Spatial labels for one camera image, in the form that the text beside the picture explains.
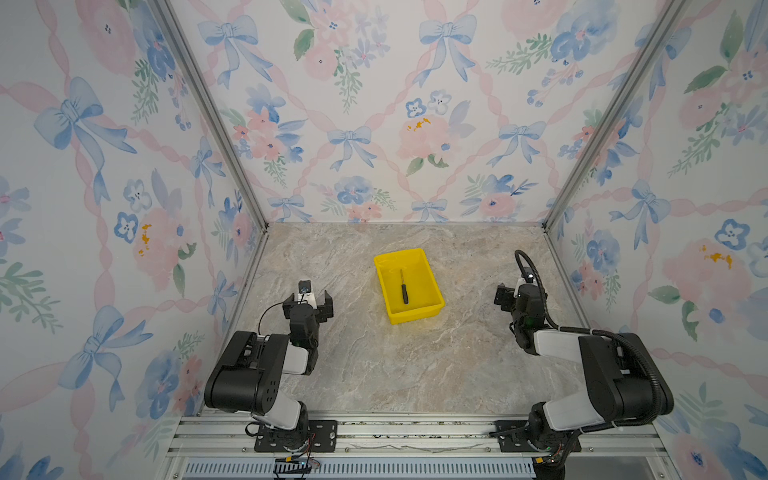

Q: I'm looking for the right aluminium corner post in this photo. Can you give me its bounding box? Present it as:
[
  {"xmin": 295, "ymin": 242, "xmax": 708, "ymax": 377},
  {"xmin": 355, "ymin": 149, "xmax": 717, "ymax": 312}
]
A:
[{"xmin": 542, "ymin": 0, "xmax": 689, "ymax": 234}]

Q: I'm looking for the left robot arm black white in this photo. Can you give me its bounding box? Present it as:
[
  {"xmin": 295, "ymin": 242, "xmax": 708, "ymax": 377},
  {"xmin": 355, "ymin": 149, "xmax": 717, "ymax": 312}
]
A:
[{"xmin": 204, "ymin": 281, "xmax": 334, "ymax": 451}]

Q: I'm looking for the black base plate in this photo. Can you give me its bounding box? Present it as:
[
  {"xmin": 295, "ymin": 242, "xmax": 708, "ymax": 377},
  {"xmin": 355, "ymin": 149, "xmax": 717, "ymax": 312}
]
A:
[
  {"xmin": 490, "ymin": 420, "xmax": 570, "ymax": 456},
  {"xmin": 246, "ymin": 420, "xmax": 338, "ymax": 454}
]

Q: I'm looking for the aluminium mounting rail frame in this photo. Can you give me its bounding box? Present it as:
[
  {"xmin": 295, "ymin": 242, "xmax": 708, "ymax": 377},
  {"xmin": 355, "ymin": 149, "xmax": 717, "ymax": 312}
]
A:
[{"xmin": 157, "ymin": 410, "xmax": 679, "ymax": 480}]

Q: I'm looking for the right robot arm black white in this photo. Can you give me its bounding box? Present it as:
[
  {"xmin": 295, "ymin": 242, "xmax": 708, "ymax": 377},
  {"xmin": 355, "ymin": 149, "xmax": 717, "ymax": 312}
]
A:
[{"xmin": 489, "ymin": 282, "xmax": 674, "ymax": 469}]

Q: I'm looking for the black screwdriver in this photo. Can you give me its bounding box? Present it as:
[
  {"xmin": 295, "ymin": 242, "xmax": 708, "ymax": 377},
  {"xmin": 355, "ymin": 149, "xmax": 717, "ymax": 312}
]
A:
[{"xmin": 399, "ymin": 268, "xmax": 409, "ymax": 305}]

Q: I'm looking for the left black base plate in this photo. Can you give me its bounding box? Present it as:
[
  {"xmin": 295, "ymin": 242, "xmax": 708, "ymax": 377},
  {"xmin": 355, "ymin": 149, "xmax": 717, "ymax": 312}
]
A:
[{"xmin": 246, "ymin": 420, "xmax": 338, "ymax": 454}]

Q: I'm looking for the yellow plastic bin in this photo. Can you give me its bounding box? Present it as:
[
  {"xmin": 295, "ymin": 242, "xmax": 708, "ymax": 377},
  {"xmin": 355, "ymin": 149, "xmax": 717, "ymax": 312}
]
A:
[{"xmin": 374, "ymin": 248, "xmax": 445, "ymax": 325}]

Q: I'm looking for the thin black left cable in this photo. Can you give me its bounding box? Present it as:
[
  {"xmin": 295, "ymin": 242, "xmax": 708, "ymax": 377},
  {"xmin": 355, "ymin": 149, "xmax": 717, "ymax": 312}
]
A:
[{"xmin": 256, "ymin": 301, "xmax": 287, "ymax": 336}]

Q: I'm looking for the aluminium corner post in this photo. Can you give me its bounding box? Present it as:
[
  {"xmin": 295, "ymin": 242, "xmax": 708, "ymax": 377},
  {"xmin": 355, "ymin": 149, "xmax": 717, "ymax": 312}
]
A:
[
  {"xmin": 542, "ymin": 0, "xmax": 689, "ymax": 234},
  {"xmin": 148, "ymin": 0, "xmax": 268, "ymax": 234}
]

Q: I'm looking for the black corrugated cable conduit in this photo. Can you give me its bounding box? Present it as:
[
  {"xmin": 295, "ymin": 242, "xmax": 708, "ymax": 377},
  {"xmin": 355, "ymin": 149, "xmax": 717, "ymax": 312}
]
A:
[{"xmin": 514, "ymin": 249, "xmax": 667, "ymax": 421}]

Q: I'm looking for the left aluminium corner post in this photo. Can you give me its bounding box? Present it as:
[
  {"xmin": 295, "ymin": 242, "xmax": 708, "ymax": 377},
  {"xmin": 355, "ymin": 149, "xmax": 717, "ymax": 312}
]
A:
[{"xmin": 148, "ymin": 0, "xmax": 268, "ymax": 234}]

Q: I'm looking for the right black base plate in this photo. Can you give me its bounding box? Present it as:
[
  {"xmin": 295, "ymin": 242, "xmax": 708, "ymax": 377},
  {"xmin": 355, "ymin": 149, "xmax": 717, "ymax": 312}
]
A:
[{"xmin": 490, "ymin": 420, "xmax": 570, "ymax": 456}]

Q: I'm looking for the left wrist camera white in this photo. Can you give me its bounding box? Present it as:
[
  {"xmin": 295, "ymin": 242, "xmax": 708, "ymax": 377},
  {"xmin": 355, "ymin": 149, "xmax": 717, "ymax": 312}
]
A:
[{"xmin": 297, "ymin": 280, "xmax": 317, "ymax": 308}]

